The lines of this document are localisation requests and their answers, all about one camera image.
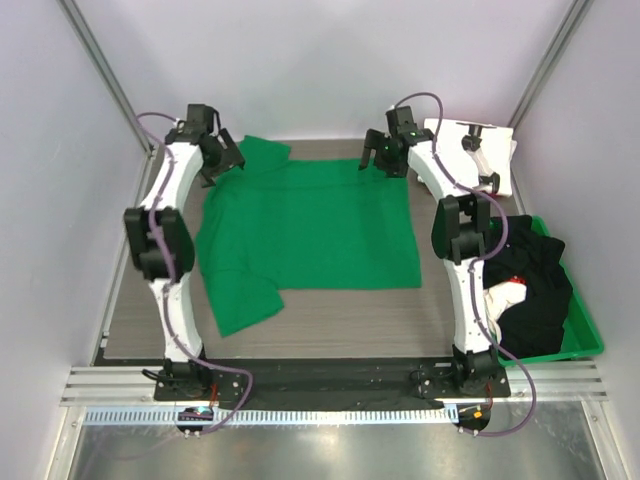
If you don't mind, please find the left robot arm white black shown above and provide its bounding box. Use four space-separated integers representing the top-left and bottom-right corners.
123 104 253 401

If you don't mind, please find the black t shirt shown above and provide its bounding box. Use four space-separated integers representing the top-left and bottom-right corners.
483 215 573 359

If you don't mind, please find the white t shirt in bin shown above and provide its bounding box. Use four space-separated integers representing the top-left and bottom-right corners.
483 279 527 343

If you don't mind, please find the folded red t shirt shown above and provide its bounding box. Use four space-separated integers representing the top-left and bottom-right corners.
479 188 504 199

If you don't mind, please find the left aluminium corner post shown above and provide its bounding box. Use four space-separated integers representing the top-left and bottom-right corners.
56 0 153 156

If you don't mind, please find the green t shirt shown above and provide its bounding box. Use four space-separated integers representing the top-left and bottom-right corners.
195 136 422 337

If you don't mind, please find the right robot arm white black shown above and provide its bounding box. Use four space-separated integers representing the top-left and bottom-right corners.
358 105 498 396

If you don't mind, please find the folded white printed t shirt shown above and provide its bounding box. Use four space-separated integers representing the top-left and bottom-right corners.
408 118 517 199

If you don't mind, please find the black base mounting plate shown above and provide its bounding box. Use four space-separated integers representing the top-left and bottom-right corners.
142 357 511 431

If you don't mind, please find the right aluminium corner post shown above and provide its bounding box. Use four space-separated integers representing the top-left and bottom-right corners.
508 0 594 130

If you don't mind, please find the aluminium corner post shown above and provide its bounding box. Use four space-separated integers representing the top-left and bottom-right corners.
508 0 594 130
56 0 153 156

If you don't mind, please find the aluminium frame rail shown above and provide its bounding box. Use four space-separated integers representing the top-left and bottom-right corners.
59 360 608 407

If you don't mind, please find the green plastic bin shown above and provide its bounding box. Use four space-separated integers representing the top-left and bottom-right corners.
517 216 604 364

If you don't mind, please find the white slotted cable duct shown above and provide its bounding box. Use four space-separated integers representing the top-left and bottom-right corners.
84 405 459 427

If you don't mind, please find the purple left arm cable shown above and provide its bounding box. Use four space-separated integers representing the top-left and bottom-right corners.
136 110 255 436

